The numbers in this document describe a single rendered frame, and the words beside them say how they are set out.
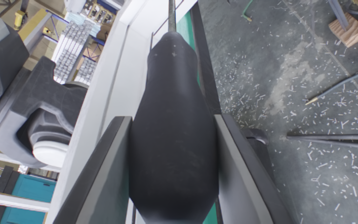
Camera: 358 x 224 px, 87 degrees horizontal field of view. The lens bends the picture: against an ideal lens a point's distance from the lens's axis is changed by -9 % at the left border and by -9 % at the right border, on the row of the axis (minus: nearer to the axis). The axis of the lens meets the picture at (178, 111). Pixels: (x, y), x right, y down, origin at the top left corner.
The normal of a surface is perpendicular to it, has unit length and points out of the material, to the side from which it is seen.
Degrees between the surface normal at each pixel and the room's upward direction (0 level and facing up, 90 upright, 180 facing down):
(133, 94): 90
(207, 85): 90
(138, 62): 90
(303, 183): 0
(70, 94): 100
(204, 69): 90
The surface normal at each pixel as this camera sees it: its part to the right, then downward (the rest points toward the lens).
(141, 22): 0.03, 0.77
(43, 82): 0.76, -0.37
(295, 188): -0.76, -0.39
